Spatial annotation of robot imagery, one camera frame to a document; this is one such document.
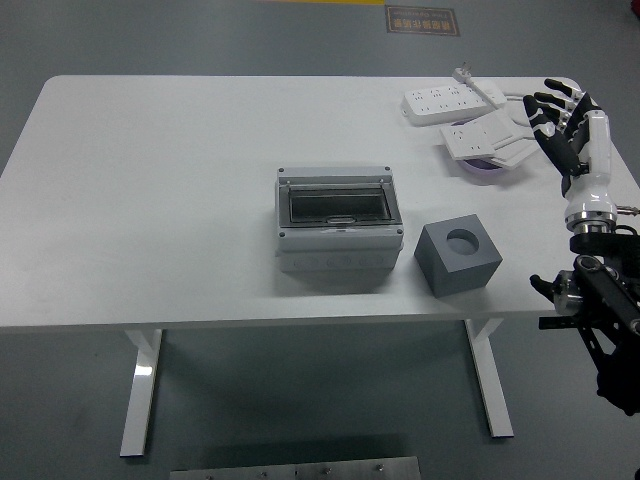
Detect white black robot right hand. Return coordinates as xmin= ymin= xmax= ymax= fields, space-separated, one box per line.
xmin=522 ymin=78 xmax=619 ymax=224

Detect smoky transparent box lid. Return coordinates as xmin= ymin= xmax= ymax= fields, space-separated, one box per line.
xmin=283 ymin=180 xmax=396 ymax=227

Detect grey plastic electrical box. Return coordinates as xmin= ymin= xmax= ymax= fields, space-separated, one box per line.
xmin=274 ymin=166 xmax=405 ymax=274

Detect white flat plates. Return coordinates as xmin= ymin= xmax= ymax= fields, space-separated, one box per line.
xmin=472 ymin=109 xmax=540 ymax=169

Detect purple round disc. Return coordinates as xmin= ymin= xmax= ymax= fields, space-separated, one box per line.
xmin=452 ymin=121 xmax=506 ymax=175

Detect white socket panel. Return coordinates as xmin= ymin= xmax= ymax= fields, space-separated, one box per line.
xmin=439 ymin=122 xmax=496 ymax=161

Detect narrow white power strip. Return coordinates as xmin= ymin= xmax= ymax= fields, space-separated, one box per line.
xmin=469 ymin=79 xmax=507 ymax=106

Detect wide white power strip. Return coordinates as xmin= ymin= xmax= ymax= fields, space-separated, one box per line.
xmin=399 ymin=83 xmax=494 ymax=126

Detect grey block with round hole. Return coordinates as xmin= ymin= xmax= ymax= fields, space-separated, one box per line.
xmin=413 ymin=214 xmax=503 ymax=300

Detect white table leg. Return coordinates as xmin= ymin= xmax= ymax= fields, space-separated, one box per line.
xmin=119 ymin=328 xmax=164 ymax=457
xmin=464 ymin=318 xmax=515 ymax=440

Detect brown floor sign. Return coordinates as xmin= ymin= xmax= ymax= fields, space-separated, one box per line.
xmin=384 ymin=4 xmax=461 ymax=37

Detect white power cable with plug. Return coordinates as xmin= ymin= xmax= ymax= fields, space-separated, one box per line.
xmin=452 ymin=62 xmax=541 ymax=141

